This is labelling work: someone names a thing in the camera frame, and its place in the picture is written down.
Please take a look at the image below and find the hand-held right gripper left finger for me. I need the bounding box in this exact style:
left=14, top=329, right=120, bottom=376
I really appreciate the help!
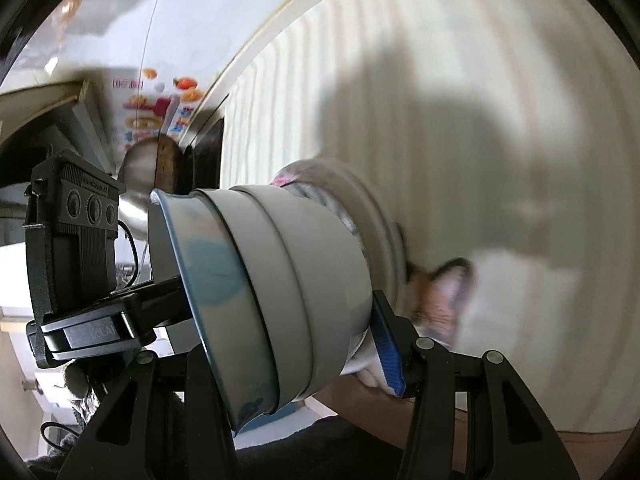
left=57, top=347, right=236, bottom=480

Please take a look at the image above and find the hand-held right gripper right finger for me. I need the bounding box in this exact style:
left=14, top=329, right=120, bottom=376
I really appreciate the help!
left=371, top=290, right=581, bottom=480

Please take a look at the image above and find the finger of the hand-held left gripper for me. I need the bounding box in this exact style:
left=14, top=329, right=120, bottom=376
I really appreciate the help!
left=132, top=274, right=193, bottom=328

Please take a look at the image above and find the white bowl blue print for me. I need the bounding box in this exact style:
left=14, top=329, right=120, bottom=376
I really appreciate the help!
left=147, top=188, right=278, bottom=436

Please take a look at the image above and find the plain white bowl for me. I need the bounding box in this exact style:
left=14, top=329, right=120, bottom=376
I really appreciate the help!
left=190, top=187, right=316, bottom=413

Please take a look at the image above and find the white rose-print plate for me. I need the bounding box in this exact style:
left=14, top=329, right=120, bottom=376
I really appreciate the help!
left=267, top=157, right=408, bottom=306

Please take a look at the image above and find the calico cat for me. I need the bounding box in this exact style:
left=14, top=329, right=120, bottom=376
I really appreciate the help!
left=345, top=257, right=501, bottom=401

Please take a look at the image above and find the steel pot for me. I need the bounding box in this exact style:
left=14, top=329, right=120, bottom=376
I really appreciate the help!
left=118, top=140, right=163, bottom=241

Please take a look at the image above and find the black flat panel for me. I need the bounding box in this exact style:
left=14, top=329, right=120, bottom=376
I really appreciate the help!
left=190, top=120, right=224, bottom=196

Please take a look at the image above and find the striped tablecloth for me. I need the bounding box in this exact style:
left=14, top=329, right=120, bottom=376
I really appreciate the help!
left=220, top=0, right=636, bottom=433

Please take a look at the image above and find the black cable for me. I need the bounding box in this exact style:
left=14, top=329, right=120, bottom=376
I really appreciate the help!
left=117, top=220, right=141, bottom=291

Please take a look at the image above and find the wall poster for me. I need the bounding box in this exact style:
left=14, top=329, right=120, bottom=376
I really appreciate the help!
left=112, top=67, right=203, bottom=148

